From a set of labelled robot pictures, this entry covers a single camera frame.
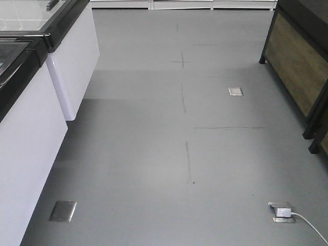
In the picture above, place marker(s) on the small far floor socket plate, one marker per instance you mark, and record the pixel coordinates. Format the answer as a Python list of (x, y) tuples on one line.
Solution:
[(235, 91)]

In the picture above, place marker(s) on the far white chest freezer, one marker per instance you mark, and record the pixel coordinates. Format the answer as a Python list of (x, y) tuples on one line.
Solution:
[(68, 31)]

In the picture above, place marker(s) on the white chest freezer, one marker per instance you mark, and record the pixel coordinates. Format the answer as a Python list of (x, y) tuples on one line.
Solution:
[(32, 130), (68, 31)]

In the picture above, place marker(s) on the white shelf base row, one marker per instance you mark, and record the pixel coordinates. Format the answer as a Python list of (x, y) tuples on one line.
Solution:
[(181, 5)]

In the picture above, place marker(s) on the near white chest freezer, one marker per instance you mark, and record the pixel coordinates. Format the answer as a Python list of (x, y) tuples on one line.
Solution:
[(32, 130)]

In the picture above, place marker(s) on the open steel floor socket box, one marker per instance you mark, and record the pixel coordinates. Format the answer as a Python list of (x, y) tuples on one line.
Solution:
[(272, 205)]

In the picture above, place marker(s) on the white power adapter plug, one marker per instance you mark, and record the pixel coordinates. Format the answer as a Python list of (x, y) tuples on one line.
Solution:
[(283, 212)]

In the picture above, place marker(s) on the wooden black-framed display stand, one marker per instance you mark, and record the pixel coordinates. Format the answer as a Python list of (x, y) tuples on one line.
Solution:
[(296, 49)]

